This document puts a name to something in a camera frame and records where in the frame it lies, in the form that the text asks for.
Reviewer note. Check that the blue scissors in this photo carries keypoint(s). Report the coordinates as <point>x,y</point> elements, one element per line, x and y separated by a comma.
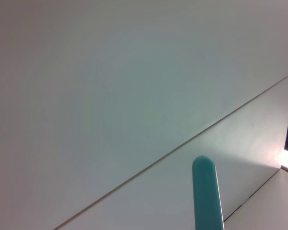
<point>206,196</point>

